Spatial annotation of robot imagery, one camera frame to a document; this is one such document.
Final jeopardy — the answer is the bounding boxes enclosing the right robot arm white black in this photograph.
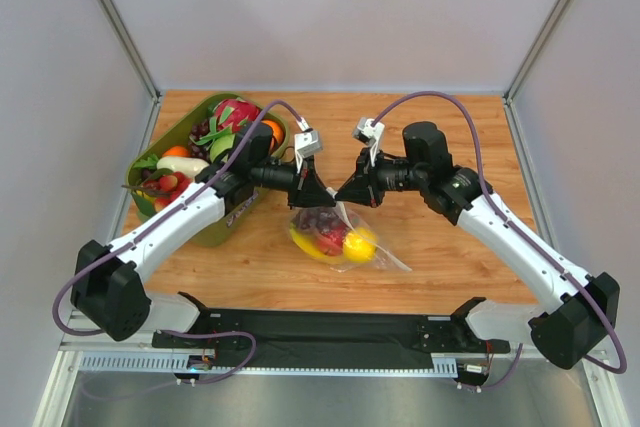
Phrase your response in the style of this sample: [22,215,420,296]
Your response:
[336,118,620,370]

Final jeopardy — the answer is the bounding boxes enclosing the olive green plastic bin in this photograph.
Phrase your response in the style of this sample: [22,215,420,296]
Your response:
[125,92,267,247]

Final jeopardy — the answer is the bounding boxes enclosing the black base mat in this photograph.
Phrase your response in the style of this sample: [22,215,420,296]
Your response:
[149,305,512,369]

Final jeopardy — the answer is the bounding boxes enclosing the fake white radish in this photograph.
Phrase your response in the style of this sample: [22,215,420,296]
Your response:
[156,156,209,179]

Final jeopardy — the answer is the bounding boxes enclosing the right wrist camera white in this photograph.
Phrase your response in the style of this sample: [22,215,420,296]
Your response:
[352,117,385,165]

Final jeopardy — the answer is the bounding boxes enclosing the fake dark grapes in bin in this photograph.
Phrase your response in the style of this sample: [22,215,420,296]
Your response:
[187,118,212,161]

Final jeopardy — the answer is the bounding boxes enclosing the fake small orange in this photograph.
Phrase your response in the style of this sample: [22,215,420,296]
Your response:
[162,145,191,158]

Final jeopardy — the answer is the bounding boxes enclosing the fake red cherry bunch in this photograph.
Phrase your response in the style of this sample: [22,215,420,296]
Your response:
[142,172,192,212]

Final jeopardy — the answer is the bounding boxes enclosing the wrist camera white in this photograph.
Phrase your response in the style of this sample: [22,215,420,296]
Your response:
[352,117,385,165]
[294,129,323,160]

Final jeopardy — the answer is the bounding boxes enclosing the fake pink dragon fruit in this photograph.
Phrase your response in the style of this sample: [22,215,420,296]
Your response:
[210,97,261,133]

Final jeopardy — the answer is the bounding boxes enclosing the fake yellow lemon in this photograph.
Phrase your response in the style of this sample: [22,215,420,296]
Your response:
[342,227,378,264]

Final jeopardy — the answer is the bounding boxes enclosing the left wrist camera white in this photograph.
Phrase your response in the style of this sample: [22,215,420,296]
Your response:
[294,129,323,160]

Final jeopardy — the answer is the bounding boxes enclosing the clear zip top bag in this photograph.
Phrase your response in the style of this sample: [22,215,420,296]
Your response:
[288,202,412,272]

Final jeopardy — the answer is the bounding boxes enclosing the fake yellow banana bunch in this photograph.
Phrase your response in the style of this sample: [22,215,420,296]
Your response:
[289,225,348,266]

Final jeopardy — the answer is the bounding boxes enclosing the fake red apple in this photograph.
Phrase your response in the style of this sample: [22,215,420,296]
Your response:
[315,227,348,257]

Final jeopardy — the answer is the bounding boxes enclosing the fake green cabbage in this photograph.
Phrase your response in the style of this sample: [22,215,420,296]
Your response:
[209,134,235,163]

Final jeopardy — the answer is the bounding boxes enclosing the fake purple grapes in bag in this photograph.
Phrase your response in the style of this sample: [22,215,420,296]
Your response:
[292,207,346,235]

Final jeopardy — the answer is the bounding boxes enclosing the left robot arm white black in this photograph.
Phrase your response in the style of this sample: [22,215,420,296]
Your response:
[71,121,335,341]

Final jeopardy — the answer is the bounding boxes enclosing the fake orange persimmon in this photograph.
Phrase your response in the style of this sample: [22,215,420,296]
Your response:
[262,119,285,152]

